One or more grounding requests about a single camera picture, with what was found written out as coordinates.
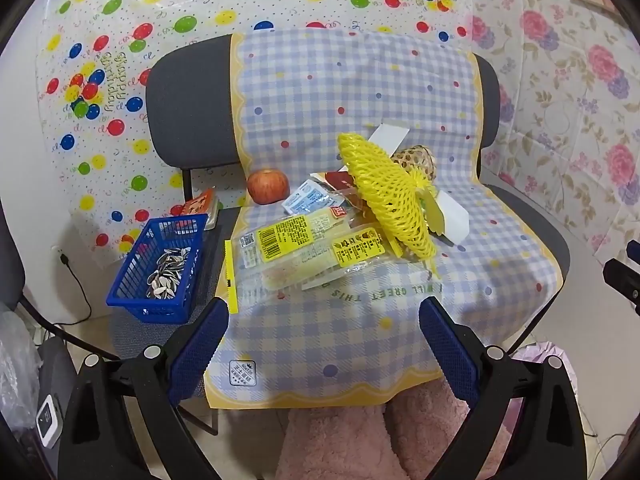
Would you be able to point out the grey box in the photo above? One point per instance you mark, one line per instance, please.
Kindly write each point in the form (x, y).
(52, 367)

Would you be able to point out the yellow wrapper strip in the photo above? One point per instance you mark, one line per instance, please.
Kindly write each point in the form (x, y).
(230, 280)

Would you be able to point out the balloon print plastic sheet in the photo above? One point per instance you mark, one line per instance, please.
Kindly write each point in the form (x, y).
(150, 10)

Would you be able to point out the floral print plastic sheet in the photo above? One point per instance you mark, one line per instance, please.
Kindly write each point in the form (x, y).
(550, 85)

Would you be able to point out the black curved bar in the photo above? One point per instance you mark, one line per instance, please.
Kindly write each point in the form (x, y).
(10, 260)

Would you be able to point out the orange snack packet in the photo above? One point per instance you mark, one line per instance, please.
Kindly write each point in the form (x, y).
(200, 202)

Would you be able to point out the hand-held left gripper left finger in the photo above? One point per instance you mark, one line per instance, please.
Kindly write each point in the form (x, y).
(200, 345)

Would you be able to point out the grey padded chair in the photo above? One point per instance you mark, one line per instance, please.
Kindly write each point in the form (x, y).
(190, 110)

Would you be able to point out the red apple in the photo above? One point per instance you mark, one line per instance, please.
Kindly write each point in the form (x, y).
(267, 187)

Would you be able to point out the clear plastic bag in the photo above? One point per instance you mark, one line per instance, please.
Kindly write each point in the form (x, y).
(17, 370)

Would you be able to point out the blue plastic basket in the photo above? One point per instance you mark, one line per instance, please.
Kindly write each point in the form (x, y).
(150, 311)

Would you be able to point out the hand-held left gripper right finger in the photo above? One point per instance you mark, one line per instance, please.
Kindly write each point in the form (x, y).
(447, 345)

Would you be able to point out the blue white sachet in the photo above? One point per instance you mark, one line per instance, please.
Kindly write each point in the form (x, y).
(305, 197)

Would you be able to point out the large clear yellow-label packet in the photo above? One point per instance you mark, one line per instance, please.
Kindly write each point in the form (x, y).
(285, 240)

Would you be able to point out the small clear yellow-label packet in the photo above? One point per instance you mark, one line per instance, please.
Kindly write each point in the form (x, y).
(357, 252)

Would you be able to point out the red snack packet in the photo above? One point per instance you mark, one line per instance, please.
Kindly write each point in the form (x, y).
(340, 180)

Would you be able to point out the yellow foam fruit net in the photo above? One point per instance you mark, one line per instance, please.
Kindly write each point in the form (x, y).
(390, 200)

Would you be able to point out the small white device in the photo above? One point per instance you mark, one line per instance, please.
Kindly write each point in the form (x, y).
(47, 422)

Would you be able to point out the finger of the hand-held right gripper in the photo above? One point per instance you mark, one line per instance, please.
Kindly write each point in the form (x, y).
(620, 277)
(634, 250)

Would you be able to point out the blue yellow checkered cloth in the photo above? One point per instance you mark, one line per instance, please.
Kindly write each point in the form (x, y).
(310, 100)

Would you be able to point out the woven dotted tube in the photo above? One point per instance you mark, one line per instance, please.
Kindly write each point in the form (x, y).
(419, 160)

